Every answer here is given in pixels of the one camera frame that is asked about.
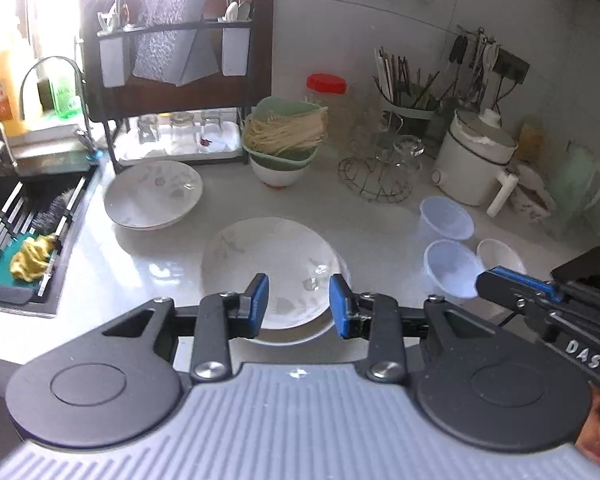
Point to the white drip tray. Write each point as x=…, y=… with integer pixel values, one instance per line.
x=180, y=152

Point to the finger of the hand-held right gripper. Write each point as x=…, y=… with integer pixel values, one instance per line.
x=522, y=281

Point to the kitchen scissors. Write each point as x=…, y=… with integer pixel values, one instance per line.
x=482, y=65

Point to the chrome faucet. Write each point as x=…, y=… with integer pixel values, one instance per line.
x=82, y=135

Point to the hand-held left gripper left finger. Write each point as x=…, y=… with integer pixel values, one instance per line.
x=260, y=305

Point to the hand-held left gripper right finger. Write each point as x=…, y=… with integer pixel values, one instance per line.
x=340, y=306

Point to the roll-up sink drying rack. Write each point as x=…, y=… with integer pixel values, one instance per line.
x=0, y=225

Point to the green bottle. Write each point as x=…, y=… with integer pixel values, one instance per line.
x=65, y=97

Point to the green chopstick holder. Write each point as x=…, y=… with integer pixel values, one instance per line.
x=412, y=105

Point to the grey wall power strip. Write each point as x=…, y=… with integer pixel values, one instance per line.
x=512, y=66

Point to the white rack caddy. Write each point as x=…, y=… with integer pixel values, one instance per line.
x=114, y=62
x=236, y=50

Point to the white electric cooking pot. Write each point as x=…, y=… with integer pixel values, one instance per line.
x=472, y=160

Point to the black kitchen sink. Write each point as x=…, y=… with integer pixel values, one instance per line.
x=0, y=305

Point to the black dish rack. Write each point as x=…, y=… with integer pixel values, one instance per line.
x=180, y=30

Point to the clear drinking glass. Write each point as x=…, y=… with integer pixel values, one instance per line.
x=148, y=129
x=372, y=130
x=211, y=130
x=409, y=147
x=182, y=127

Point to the yellow sponge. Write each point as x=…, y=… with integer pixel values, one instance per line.
x=531, y=139

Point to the white footed bowl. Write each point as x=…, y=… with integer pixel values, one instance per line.
x=277, y=172

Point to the orange liquid bottle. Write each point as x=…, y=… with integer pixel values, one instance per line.
x=2, y=85

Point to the pale green electric kettle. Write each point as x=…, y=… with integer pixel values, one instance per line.
x=577, y=185

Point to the black bottle brush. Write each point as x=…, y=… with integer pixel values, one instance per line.
x=55, y=212

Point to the white patterned plate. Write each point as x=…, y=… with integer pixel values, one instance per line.
x=150, y=192
x=275, y=255

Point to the yellow dish cloth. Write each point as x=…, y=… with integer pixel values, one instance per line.
x=30, y=260

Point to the plain white bowl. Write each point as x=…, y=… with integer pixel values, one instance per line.
x=500, y=255

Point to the grey speckled cloth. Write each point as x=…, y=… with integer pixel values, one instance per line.
x=175, y=35

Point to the clear plastic cup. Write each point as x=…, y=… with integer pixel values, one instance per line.
x=450, y=267
x=445, y=217

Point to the green colander with noodles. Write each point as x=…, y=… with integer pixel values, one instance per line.
x=282, y=130

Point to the white bowl with printed figures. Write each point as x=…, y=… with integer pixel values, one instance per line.
x=530, y=195

